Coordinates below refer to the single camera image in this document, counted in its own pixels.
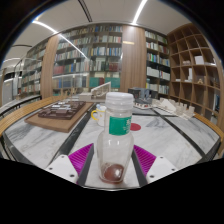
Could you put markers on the wooden cubby shelf unit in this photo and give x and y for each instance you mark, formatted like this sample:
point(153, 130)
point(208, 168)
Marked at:
point(196, 73)

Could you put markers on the flat round red coaster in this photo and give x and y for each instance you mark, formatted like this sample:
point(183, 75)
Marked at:
point(136, 127)

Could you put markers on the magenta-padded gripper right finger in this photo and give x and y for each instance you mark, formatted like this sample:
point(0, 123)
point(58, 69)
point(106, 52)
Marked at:
point(160, 168)

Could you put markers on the beige building model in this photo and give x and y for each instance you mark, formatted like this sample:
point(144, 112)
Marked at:
point(98, 91)

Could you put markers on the brown model on wooden board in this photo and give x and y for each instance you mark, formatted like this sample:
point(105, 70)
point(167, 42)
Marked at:
point(60, 111)

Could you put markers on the white building model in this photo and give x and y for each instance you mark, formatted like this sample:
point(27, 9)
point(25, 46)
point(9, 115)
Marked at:
point(173, 108)

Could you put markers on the white mug yellow rim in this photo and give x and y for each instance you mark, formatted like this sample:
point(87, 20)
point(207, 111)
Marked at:
point(101, 116)

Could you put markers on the side bookshelf with books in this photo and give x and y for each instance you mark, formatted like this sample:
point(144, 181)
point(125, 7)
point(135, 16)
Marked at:
point(31, 73)

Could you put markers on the clear plastic bottle green label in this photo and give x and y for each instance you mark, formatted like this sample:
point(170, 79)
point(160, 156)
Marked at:
point(115, 150)

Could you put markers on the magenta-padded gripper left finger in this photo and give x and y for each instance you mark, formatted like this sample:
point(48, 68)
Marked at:
point(63, 168)

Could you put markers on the large wall bookshelf with books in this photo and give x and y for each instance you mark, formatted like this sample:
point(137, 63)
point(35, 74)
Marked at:
point(90, 56)

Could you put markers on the long ceiling light strip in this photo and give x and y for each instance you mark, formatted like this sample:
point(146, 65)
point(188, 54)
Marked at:
point(139, 11)
point(50, 28)

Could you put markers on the narrow bookshelf with books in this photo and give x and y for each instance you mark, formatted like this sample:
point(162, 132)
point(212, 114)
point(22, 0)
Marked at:
point(157, 63)

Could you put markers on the dark grey building model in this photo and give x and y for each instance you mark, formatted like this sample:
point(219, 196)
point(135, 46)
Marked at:
point(141, 95)

